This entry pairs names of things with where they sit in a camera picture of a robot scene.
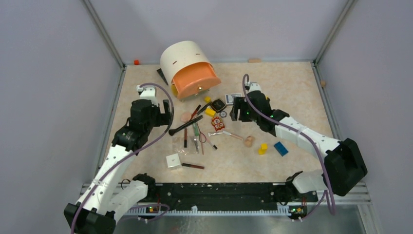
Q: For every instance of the yellow cube block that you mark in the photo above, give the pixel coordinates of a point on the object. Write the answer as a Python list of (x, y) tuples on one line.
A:
[(210, 112)]

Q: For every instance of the black lego plate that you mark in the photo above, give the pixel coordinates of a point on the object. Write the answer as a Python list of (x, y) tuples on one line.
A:
[(162, 76)]

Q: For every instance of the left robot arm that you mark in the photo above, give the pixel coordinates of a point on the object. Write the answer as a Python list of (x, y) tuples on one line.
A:
[(98, 210)]

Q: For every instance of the black makeup brush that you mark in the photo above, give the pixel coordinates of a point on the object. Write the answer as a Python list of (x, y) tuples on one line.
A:
[(185, 125)]

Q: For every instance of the blue lego brick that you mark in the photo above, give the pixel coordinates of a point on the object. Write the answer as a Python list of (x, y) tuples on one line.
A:
[(281, 149)]

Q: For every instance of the thin pink makeup pencil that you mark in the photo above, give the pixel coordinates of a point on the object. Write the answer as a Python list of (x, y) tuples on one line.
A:
[(213, 146)]

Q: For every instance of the black wire loop tool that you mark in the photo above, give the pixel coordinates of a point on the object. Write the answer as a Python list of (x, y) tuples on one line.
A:
[(202, 137)]

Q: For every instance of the clear plastic wrapper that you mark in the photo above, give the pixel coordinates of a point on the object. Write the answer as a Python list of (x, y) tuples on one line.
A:
[(178, 145)]

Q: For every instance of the green tube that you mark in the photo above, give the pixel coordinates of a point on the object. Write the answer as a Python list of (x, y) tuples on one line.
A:
[(195, 130)]

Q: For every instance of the blue playing card box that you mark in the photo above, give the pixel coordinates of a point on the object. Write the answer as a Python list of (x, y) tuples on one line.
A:
[(230, 98)]

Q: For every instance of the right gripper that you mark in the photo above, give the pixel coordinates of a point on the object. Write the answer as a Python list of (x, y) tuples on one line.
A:
[(239, 103)]

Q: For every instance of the black square compact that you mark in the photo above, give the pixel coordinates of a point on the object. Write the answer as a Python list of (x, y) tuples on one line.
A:
[(218, 105)]

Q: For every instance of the white cosmetic box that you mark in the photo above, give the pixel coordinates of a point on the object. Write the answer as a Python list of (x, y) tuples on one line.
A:
[(173, 162)]

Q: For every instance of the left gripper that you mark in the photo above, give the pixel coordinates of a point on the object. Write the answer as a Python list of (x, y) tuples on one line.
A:
[(163, 118)]

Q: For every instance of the small yellow block with cap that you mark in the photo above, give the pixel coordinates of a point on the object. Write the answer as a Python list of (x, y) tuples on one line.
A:
[(207, 99)]

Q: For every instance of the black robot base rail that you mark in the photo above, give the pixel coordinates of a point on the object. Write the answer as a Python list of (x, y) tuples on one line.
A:
[(226, 197)]

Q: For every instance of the wooden block on ledge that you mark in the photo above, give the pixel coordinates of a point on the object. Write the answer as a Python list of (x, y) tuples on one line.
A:
[(254, 60)]

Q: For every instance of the white round drawer organizer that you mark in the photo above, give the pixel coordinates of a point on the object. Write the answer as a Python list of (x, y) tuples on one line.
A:
[(187, 69)]

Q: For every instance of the silver small tube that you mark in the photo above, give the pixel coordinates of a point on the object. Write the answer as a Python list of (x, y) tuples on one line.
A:
[(214, 133)]

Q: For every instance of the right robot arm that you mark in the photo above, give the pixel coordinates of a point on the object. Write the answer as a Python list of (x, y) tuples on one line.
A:
[(342, 165)]

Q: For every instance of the black eyeliner pen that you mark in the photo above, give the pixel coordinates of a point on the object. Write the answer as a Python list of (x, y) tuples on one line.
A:
[(203, 108)]

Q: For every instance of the dark red lipstick tube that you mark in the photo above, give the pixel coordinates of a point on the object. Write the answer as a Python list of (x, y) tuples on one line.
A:
[(193, 166)]

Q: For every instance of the brown lip gloss tube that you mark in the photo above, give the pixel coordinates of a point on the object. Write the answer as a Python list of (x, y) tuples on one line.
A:
[(185, 138)]

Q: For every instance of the potato shaped toy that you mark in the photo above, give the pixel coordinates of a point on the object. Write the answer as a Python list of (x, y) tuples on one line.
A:
[(249, 141)]

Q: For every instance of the pink makeup sponge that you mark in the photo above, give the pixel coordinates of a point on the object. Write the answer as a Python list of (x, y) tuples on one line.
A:
[(185, 117)]

